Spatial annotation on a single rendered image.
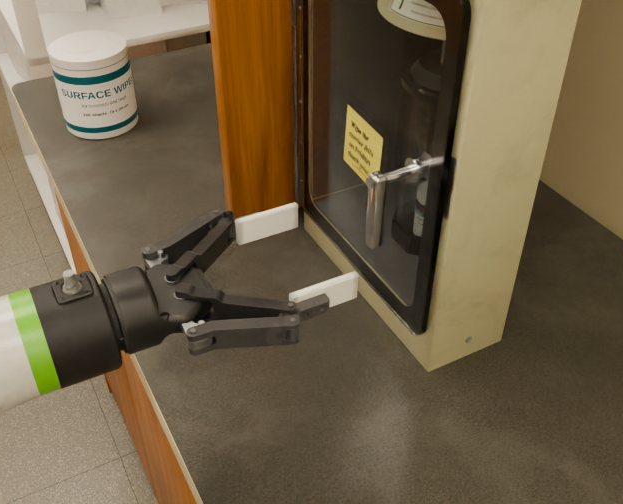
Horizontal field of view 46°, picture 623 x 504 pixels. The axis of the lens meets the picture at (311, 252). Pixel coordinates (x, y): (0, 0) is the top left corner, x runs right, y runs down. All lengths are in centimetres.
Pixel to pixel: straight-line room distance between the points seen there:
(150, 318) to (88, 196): 58
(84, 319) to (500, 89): 41
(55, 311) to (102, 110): 73
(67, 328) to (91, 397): 153
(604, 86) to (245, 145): 52
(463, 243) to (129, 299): 34
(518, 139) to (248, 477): 44
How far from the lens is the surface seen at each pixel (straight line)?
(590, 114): 118
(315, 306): 66
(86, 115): 133
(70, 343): 63
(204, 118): 138
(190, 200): 116
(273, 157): 106
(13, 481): 205
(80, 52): 131
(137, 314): 65
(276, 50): 99
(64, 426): 211
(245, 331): 64
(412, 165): 74
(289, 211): 76
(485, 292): 85
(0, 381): 64
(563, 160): 124
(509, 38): 67
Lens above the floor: 160
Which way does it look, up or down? 39 degrees down
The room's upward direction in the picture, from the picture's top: straight up
